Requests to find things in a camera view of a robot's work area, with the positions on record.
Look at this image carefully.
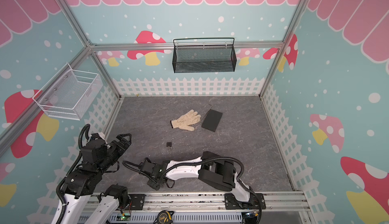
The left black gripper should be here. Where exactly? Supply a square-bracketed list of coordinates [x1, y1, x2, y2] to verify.
[97, 134, 132, 174]

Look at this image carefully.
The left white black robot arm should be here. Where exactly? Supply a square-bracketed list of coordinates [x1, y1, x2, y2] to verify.
[52, 124, 132, 224]

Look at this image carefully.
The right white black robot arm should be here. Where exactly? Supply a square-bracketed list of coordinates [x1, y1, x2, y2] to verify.
[122, 151, 266, 210]

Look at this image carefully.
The metal hex key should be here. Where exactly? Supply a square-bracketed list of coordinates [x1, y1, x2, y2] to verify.
[200, 104, 213, 122]

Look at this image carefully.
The yellow black tape measure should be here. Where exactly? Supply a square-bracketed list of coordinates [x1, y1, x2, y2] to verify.
[154, 210, 174, 224]

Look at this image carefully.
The beige knit work glove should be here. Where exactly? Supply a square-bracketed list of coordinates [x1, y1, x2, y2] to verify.
[171, 109, 201, 131]

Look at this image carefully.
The green circuit board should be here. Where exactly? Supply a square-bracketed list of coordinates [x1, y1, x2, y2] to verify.
[116, 213, 131, 222]

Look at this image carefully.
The flat black box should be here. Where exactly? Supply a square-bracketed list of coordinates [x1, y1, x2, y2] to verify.
[201, 109, 223, 132]

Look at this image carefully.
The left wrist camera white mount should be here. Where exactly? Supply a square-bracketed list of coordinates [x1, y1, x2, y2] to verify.
[90, 132, 106, 142]

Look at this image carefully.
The white mesh wall basket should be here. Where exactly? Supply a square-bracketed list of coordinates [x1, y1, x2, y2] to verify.
[32, 64, 103, 121]

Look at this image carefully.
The black mesh wall basket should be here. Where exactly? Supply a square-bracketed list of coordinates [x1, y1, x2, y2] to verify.
[172, 38, 237, 73]

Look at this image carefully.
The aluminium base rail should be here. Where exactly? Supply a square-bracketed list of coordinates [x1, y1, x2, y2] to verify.
[123, 191, 311, 214]

